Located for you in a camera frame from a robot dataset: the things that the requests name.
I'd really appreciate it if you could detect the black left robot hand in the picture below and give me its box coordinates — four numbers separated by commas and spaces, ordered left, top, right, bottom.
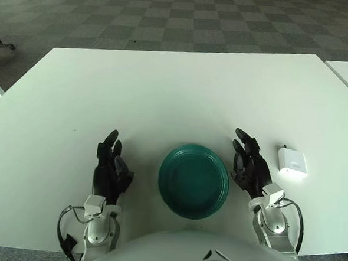
91, 128, 138, 207

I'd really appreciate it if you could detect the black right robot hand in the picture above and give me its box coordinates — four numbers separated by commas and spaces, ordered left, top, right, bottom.
228, 127, 277, 201

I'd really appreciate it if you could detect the white square charger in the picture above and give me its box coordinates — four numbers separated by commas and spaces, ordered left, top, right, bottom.
276, 145, 311, 178

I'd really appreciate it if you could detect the green round plate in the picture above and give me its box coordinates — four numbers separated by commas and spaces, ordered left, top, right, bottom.
156, 141, 232, 223

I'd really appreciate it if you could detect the black office chair base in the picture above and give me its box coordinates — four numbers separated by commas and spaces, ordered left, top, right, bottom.
0, 19, 18, 65

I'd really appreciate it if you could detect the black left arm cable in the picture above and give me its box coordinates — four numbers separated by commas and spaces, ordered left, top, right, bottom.
55, 204, 87, 261

